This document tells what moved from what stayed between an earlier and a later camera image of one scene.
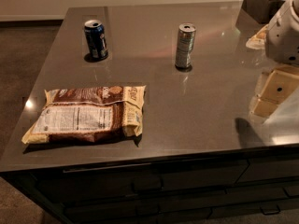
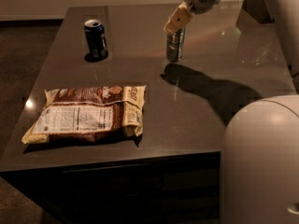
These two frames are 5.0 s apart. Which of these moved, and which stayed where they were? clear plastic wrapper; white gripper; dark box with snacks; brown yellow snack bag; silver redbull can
Moved: silver redbull can; white gripper; clear plastic wrapper
Stayed: brown yellow snack bag; dark box with snacks
